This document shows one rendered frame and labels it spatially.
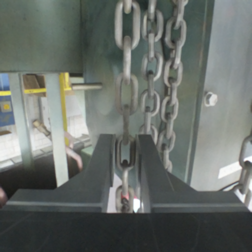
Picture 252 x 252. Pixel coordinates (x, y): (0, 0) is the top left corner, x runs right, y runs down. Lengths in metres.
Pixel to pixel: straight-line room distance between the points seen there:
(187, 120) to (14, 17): 0.50
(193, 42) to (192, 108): 0.07
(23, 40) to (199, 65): 0.47
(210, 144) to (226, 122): 0.04
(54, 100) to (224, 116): 0.50
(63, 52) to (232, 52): 0.50
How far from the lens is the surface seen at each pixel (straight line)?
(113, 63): 0.35
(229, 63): 0.26
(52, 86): 0.62
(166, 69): 0.18
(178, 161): 0.26
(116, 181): 0.95
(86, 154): 1.09
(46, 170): 1.11
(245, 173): 0.20
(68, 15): 0.67
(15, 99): 0.94
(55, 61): 0.62
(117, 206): 0.18
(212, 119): 0.25
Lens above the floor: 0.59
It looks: 17 degrees up
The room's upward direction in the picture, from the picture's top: 179 degrees counter-clockwise
